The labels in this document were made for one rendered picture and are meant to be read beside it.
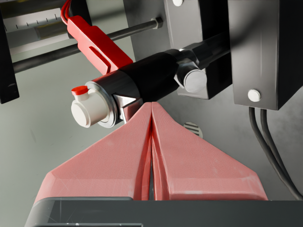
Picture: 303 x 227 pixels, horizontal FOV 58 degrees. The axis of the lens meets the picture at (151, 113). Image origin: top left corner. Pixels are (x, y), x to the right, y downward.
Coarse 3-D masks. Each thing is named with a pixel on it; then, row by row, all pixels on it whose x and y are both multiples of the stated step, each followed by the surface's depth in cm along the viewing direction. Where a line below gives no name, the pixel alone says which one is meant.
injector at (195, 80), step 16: (224, 32) 23; (192, 48) 19; (208, 48) 20; (224, 48) 22; (144, 64) 16; (160, 64) 17; (176, 64) 17; (192, 64) 17; (208, 64) 21; (96, 80) 15; (112, 80) 15; (128, 80) 15; (144, 80) 16; (160, 80) 16; (176, 80) 17; (192, 80) 16; (144, 96) 16; (160, 96) 17; (112, 112) 14
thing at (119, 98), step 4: (112, 96) 14; (116, 96) 14; (120, 96) 14; (124, 96) 13; (128, 96) 13; (132, 96) 13; (116, 100) 14; (120, 100) 14; (124, 100) 14; (128, 100) 13; (132, 100) 13; (140, 100) 13; (116, 104) 14; (120, 104) 14; (124, 104) 14; (120, 112) 14; (120, 116) 14
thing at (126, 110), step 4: (136, 100) 13; (128, 104) 12; (132, 104) 12; (136, 104) 13; (140, 104) 13; (120, 108) 12; (124, 108) 12; (128, 108) 12; (132, 108) 12; (136, 108) 13; (124, 112) 12; (128, 112) 12; (132, 112) 13; (124, 116) 12; (128, 116) 12; (132, 116) 13; (124, 120) 12; (128, 120) 12
